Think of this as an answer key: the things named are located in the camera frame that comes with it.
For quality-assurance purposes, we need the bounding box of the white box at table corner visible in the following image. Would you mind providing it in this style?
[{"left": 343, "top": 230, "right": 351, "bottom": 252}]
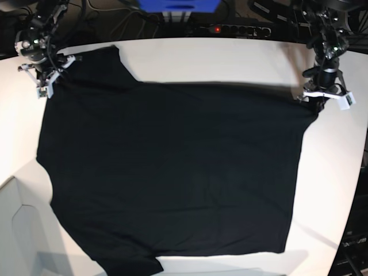
[{"left": 1, "top": 177, "right": 73, "bottom": 275}]

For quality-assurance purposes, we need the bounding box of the black T-shirt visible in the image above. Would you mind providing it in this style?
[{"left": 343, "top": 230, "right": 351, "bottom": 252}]
[{"left": 37, "top": 47, "right": 317, "bottom": 275}]

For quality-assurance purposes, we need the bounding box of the black power strip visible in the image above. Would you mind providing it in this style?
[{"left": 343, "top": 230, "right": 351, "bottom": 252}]
[{"left": 193, "top": 25, "right": 272, "bottom": 39}]

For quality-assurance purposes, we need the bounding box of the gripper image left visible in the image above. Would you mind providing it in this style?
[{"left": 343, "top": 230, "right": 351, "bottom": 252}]
[{"left": 17, "top": 56, "right": 82, "bottom": 87}]

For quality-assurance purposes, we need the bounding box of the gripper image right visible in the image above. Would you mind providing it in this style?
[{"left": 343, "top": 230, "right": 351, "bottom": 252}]
[{"left": 297, "top": 66, "right": 348, "bottom": 101}]

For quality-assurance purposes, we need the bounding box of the black equipment at right edge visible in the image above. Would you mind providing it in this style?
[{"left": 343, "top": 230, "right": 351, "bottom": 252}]
[{"left": 328, "top": 185, "right": 367, "bottom": 275}]

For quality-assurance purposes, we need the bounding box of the blue plastic bin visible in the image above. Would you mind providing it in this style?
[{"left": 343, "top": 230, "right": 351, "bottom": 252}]
[{"left": 139, "top": 0, "right": 221, "bottom": 13}]

